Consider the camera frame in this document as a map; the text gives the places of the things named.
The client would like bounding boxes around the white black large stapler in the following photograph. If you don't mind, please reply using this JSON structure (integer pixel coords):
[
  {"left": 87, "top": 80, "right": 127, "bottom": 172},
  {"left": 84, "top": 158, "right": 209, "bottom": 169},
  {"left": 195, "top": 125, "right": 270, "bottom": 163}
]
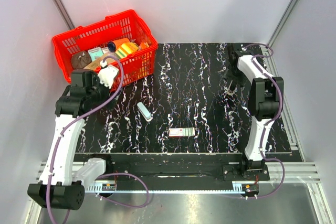
[{"left": 227, "top": 81, "right": 237, "bottom": 96}]

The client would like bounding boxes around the light blue small stapler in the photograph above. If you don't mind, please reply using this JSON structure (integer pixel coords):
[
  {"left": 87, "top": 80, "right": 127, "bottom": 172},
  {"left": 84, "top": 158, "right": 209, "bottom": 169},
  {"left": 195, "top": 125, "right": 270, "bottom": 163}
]
[{"left": 137, "top": 102, "right": 152, "bottom": 122}]

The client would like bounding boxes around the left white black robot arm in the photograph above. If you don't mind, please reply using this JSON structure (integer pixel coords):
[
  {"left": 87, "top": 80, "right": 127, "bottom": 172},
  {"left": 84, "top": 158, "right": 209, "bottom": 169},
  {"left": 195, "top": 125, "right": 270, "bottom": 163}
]
[{"left": 27, "top": 65, "right": 119, "bottom": 210}]

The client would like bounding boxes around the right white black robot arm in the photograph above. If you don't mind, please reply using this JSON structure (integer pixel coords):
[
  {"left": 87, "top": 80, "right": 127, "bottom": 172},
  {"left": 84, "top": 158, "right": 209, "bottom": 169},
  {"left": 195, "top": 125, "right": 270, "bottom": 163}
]
[{"left": 225, "top": 43, "right": 284, "bottom": 180}]

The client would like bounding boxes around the brown cardboard package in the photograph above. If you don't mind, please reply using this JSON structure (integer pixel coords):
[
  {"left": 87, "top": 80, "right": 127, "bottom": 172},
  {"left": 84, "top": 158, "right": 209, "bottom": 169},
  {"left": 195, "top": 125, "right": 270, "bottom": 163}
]
[{"left": 84, "top": 52, "right": 117, "bottom": 73}]

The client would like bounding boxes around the teal small box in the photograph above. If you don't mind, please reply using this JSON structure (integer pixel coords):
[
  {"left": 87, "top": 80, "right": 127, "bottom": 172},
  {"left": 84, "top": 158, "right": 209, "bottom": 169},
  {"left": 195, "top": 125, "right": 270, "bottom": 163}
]
[{"left": 88, "top": 47, "right": 104, "bottom": 61}]

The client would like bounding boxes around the brown round bun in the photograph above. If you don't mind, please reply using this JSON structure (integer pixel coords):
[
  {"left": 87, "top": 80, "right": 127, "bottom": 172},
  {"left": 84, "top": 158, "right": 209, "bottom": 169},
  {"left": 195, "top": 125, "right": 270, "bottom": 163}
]
[{"left": 71, "top": 51, "right": 92, "bottom": 70}]

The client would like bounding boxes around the yellow green striped sponge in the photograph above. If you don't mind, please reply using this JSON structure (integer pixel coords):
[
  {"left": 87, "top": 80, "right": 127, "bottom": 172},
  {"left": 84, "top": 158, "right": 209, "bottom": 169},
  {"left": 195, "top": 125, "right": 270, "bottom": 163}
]
[{"left": 115, "top": 42, "right": 139, "bottom": 59}]

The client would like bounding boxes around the orange cylinder blue cap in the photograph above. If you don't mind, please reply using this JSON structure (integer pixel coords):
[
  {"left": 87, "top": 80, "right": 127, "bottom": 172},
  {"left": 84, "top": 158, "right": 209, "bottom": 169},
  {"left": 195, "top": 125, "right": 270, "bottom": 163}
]
[{"left": 107, "top": 38, "right": 130, "bottom": 52}]

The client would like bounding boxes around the red plastic shopping basket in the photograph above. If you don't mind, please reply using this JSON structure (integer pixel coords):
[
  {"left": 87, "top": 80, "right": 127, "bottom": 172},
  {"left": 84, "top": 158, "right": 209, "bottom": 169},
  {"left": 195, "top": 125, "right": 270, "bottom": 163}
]
[{"left": 51, "top": 9, "right": 159, "bottom": 96}]

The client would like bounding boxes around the orange small packet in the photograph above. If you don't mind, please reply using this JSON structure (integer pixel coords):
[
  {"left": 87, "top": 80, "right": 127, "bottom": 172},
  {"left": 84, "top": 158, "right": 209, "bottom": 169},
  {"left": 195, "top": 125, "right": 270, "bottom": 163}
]
[{"left": 138, "top": 42, "right": 149, "bottom": 50}]

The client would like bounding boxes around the red staple box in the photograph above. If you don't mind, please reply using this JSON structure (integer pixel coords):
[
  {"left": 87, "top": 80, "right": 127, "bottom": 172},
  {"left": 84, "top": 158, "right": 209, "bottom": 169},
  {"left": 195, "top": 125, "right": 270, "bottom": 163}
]
[{"left": 168, "top": 127, "right": 195, "bottom": 137}]

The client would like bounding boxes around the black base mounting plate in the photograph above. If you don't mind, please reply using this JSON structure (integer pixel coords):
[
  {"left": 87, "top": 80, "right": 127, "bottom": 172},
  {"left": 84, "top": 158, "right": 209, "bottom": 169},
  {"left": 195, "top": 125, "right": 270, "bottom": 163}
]
[{"left": 75, "top": 153, "right": 270, "bottom": 193}]

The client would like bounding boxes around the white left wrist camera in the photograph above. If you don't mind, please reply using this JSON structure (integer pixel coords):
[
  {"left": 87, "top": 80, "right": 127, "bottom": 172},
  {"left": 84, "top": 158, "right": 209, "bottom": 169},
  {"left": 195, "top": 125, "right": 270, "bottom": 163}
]
[{"left": 98, "top": 61, "right": 119, "bottom": 89}]

